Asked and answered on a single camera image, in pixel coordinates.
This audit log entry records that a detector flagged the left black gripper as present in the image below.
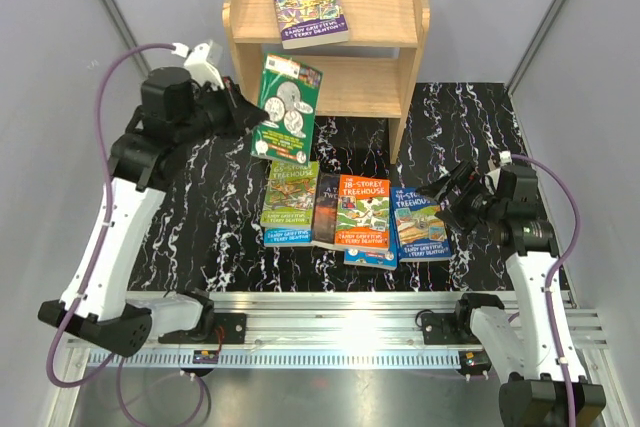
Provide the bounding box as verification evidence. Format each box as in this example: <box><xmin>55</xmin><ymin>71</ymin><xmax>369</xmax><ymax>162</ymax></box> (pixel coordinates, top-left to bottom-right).
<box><xmin>173</xmin><ymin>74</ymin><xmax>267</xmax><ymax>148</ymax></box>

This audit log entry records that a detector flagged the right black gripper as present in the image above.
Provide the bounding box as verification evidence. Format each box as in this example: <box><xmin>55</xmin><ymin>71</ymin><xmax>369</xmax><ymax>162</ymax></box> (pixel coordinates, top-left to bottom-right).
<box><xmin>415</xmin><ymin>161</ymin><xmax>506</xmax><ymax>237</ymax></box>

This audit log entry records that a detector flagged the blue 91-Storey Treehouse book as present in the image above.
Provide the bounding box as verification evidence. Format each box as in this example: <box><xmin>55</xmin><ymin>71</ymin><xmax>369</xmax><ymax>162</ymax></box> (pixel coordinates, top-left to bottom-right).
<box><xmin>390</xmin><ymin>187</ymin><xmax>452</xmax><ymax>263</ymax></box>

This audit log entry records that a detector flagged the green back-cover Treehouse book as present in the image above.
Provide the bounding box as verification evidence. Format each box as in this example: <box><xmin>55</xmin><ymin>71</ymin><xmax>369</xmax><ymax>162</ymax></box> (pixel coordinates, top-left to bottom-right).
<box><xmin>251</xmin><ymin>53</ymin><xmax>323</xmax><ymax>165</ymax></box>

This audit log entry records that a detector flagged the blue back-cover Treehouse book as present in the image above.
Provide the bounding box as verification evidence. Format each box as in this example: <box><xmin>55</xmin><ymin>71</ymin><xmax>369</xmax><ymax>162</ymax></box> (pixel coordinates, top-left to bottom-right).
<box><xmin>344</xmin><ymin>249</ymin><xmax>397</xmax><ymax>271</ymax></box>

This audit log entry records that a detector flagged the orange 78-Storey Treehouse book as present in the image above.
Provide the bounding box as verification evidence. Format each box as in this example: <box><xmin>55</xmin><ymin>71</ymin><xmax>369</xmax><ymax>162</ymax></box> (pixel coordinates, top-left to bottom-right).
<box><xmin>334</xmin><ymin>175</ymin><xmax>390</xmax><ymax>252</ymax></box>

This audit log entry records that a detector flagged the green 65-Storey Treehouse book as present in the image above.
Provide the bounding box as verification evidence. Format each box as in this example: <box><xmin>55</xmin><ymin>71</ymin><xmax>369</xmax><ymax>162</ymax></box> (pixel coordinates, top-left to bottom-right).
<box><xmin>260</xmin><ymin>161</ymin><xmax>319</xmax><ymax>230</ymax></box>

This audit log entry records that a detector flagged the purple 52-Storey Treehouse book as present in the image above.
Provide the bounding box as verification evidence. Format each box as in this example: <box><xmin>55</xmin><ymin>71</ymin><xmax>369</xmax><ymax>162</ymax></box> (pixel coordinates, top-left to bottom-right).
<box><xmin>274</xmin><ymin>0</ymin><xmax>350</xmax><ymax>50</ymax></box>

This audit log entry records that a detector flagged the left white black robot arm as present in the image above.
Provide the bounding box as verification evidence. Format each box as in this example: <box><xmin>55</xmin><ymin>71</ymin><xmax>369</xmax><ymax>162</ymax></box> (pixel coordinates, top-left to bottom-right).
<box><xmin>38</xmin><ymin>67</ymin><xmax>267</xmax><ymax>358</ymax></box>

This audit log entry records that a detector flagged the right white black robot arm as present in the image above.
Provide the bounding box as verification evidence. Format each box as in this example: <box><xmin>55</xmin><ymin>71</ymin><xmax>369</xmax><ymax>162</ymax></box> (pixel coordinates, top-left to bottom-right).
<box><xmin>417</xmin><ymin>152</ymin><xmax>606</xmax><ymax>426</ymax></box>

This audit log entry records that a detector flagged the dark Tale of Two Cities book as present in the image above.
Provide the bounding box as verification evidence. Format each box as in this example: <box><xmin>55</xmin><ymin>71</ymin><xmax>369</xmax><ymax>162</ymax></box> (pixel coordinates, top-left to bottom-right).
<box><xmin>311</xmin><ymin>172</ymin><xmax>340</xmax><ymax>249</ymax></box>

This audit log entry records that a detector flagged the light blue Treehouse book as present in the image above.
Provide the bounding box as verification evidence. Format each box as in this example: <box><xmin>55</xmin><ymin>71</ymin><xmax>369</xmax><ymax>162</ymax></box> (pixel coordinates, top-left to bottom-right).
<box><xmin>264</xmin><ymin>228</ymin><xmax>312</xmax><ymax>247</ymax></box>

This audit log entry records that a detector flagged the black marble pattern mat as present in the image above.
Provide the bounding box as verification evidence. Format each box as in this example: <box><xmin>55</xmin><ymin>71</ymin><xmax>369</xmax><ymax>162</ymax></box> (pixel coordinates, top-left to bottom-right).
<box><xmin>129</xmin><ymin>83</ymin><xmax>525</xmax><ymax>292</ymax></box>

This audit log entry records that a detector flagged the wooden two-tier shelf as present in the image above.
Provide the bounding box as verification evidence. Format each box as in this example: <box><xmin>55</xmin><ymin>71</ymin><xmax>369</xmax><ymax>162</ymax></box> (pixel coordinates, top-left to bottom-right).
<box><xmin>222</xmin><ymin>0</ymin><xmax>430</xmax><ymax>161</ymax></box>

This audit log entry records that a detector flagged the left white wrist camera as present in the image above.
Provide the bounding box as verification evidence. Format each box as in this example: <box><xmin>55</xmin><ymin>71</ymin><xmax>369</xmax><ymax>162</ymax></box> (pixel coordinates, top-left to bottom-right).
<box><xmin>172</xmin><ymin>40</ymin><xmax>225</xmax><ymax>91</ymax></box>

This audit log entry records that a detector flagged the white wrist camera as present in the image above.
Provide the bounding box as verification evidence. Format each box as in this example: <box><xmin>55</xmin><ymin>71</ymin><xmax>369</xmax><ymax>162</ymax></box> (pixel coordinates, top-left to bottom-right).
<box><xmin>172</xmin><ymin>40</ymin><xmax>225</xmax><ymax>91</ymax></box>
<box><xmin>488</xmin><ymin>151</ymin><xmax>513</xmax><ymax>185</ymax></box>

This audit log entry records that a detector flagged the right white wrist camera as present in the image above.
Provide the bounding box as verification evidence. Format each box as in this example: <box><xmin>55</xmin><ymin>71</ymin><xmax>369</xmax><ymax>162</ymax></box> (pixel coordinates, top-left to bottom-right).
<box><xmin>488</xmin><ymin>151</ymin><xmax>513</xmax><ymax>185</ymax></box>

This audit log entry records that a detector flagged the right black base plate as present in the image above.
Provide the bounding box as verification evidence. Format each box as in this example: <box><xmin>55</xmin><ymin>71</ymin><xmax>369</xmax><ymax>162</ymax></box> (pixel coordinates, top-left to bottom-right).
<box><xmin>414</xmin><ymin>309</ymin><xmax>481</xmax><ymax>346</ymax></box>

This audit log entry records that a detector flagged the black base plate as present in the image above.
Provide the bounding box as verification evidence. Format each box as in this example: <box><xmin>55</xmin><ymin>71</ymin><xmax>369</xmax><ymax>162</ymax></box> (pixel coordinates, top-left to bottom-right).
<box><xmin>414</xmin><ymin>309</ymin><xmax>481</xmax><ymax>346</ymax></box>
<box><xmin>187</xmin><ymin>312</ymin><xmax>248</xmax><ymax>345</ymax></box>

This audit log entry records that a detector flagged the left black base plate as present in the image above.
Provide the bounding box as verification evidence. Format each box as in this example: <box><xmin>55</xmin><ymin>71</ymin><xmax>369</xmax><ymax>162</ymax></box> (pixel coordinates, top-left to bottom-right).
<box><xmin>187</xmin><ymin>312</ymin><xmax>248</xmax><ymax>345</ymax></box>

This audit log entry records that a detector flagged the slotted cable duct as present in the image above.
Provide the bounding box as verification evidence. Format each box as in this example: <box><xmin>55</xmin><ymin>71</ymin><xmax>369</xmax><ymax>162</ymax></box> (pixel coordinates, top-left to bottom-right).
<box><xmin>87</xmin><ymin>350</ymin><xmax>494</xmax><ymax>369</ymax></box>

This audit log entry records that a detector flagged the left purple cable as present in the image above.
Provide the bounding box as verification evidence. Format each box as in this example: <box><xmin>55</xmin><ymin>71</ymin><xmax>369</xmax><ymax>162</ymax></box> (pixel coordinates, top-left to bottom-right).
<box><xmin>45</xmin><ymin>42</ymin><xmax>209</xmax><ymax>426</ymax></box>

